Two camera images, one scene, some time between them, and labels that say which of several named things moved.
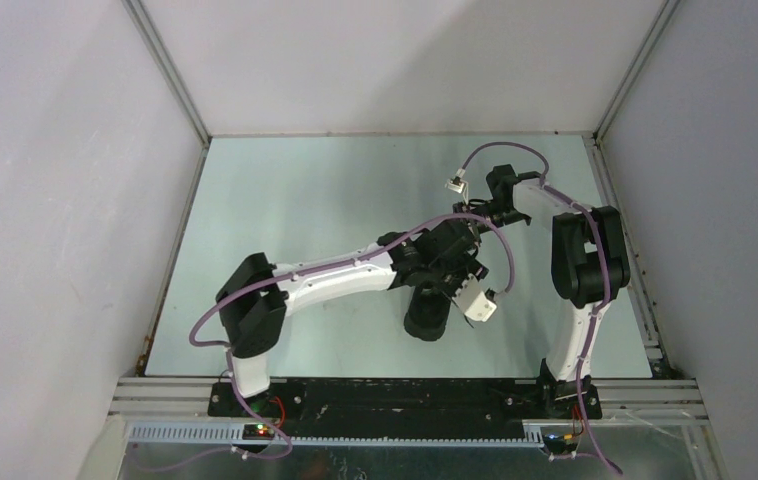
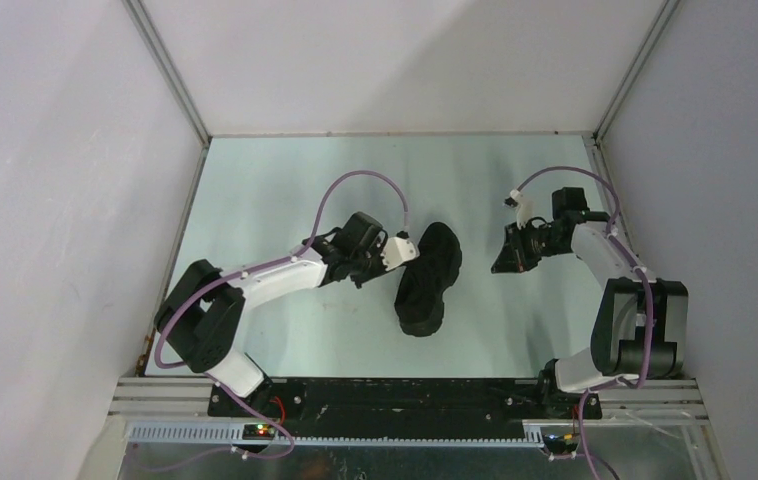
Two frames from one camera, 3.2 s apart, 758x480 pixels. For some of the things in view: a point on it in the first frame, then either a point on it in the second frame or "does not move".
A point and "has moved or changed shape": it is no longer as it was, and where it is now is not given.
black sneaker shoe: [427, 312] has moved or changed shape
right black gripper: [468, 209] -> [509, 260]
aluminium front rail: [625, 399] does not move
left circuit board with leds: [257, 432] does not move
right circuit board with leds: [557, 444] does not move
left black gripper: [468, 265] -> [376, 246]
